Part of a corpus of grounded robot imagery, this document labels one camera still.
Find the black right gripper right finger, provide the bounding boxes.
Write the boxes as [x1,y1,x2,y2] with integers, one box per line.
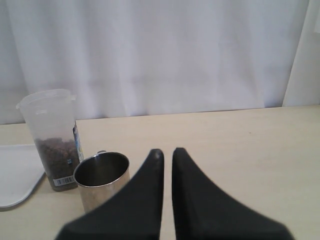
[171,147,293,240]

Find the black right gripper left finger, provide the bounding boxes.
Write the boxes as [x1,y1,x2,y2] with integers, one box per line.
[56,149,165,240]

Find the steel mug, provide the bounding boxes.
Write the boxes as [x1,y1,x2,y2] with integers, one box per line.
[73,151,130,213]

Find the white plastic tray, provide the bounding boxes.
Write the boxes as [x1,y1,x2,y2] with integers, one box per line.
[0,144,45,211]

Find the translucent plastic container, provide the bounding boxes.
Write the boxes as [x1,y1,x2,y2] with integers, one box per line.
[15,89,85,192]

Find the white curtain backdrop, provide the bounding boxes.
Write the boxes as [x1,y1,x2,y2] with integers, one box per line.
[0,0,320,124]

